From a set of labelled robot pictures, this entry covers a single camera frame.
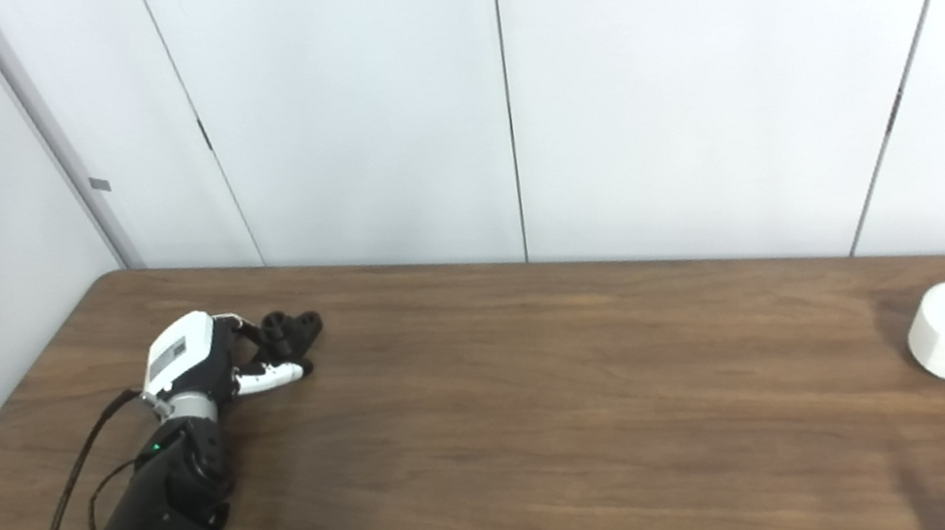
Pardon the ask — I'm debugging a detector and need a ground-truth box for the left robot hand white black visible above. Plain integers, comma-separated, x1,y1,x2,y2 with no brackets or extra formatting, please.
129,293,319,418

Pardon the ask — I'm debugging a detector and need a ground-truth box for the black flanged holder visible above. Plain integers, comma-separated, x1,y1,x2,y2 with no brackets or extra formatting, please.
255,304,329,364

